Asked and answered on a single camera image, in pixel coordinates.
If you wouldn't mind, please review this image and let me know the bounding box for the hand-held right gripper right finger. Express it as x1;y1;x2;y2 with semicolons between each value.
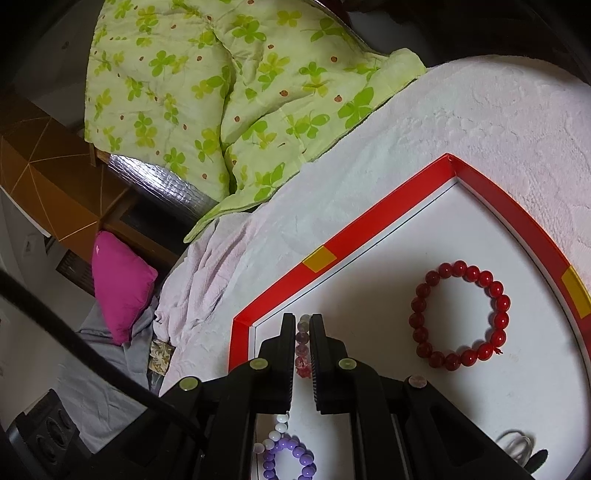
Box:
310;313;532;480

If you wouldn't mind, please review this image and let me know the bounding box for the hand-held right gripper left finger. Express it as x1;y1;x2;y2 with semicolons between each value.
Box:
92;313;296;480

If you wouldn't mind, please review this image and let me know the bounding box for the pink bead bracelet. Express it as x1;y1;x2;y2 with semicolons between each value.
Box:
294;315;314;379

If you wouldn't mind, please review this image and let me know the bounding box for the white bead bracelet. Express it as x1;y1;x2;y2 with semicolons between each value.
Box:
253;413;291;455

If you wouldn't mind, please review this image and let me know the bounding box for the red shallow box tray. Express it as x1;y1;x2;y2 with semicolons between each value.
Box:
228;154;591;480

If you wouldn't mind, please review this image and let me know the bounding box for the red bead bracelet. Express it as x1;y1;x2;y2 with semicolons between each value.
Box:
410;261;511;370

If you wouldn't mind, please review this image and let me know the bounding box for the purple bead bracelet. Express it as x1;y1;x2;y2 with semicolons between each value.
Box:
262;436;318;480

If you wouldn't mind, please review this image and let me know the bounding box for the clear ring bracelet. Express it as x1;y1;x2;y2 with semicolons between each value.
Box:
501;430;532;462

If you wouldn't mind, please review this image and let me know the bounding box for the grey blanket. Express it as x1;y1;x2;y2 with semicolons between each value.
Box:
60;295;162;455

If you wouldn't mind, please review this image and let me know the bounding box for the leaf patterned small cushion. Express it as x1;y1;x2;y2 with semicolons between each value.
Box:
148;339;174;374

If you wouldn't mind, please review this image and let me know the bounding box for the magenta pillow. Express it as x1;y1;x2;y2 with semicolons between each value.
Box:
91;231;159;344

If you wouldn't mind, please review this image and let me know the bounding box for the silver foil insulation sheet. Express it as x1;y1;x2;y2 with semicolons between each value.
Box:
106;154;222;222

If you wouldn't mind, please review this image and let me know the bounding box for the brown wooden nightstand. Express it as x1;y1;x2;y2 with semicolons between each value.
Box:
0;99;121;252

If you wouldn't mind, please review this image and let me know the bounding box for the green floral quilt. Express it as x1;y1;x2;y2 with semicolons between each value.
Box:
83;0;428;243

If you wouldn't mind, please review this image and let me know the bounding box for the black cable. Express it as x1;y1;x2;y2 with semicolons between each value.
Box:
0;270;206;439

